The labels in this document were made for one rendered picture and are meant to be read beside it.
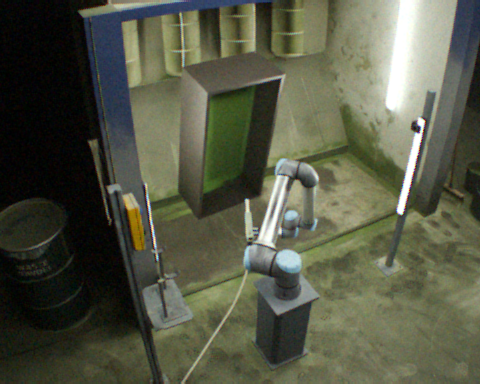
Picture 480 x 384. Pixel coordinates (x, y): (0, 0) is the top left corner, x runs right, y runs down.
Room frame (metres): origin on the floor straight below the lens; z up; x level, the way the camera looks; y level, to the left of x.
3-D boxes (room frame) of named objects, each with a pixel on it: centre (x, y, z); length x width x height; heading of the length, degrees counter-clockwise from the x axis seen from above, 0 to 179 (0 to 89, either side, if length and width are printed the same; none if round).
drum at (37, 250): (2.24, 1.42, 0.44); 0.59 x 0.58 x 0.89; 97
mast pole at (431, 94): (2.66, -1.33, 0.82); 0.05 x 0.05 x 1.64; 26
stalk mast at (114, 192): (1.57, 0.52, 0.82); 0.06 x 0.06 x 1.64; 26
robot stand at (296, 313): (1.88, -0.32, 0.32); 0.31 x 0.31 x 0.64; 26
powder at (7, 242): (2.24, 1.43, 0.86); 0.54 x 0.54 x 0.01
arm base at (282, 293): (1.88, -0.32, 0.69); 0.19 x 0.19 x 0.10
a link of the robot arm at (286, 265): (1.88, -0.31, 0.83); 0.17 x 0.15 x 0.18; 67
